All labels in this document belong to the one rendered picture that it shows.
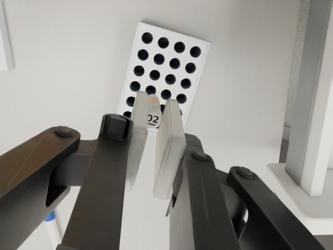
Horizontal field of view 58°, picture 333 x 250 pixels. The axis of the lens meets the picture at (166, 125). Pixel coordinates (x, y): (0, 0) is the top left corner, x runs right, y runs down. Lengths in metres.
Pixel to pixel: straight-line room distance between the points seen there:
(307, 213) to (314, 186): 0.03
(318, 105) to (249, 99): 0.13
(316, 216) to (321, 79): 0.12
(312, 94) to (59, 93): 0.30
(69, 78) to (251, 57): 0.23
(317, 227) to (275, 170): 0.09
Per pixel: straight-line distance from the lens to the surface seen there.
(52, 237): 0.51
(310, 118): 0.32
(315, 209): 0.32
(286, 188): 0.34
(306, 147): 0.33
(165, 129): 0.15
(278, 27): 0.41
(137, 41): 0.35
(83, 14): 0.39
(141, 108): 0.15
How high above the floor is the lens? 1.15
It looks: 70 degrees down
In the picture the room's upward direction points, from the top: 174 degrees clockwise
